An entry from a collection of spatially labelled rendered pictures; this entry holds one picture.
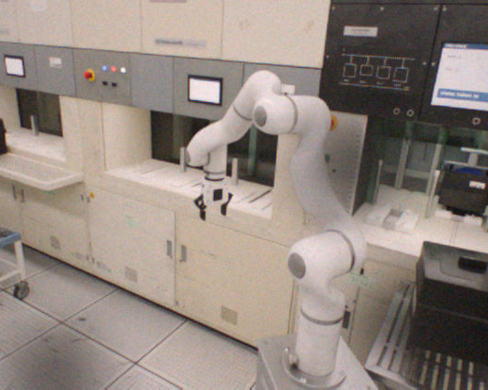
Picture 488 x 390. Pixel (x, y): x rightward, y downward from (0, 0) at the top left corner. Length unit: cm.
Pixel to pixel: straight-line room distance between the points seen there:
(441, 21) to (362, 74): 31
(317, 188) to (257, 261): 110
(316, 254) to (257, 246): 107
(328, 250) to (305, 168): 22
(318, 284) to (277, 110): 44
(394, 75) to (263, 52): 56
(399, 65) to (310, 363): 108
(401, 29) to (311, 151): 74
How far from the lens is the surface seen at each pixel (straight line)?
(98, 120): 256
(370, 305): 196
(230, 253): 216
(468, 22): 164
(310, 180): 105
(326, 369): 125
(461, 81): 164
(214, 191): 150
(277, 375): 125
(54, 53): 278
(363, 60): 169
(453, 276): 139
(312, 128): 111
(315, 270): 100
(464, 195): 224
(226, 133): 134
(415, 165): 262
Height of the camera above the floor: 163
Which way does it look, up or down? 20 degrees down
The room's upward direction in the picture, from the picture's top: 4 degrees clockwise
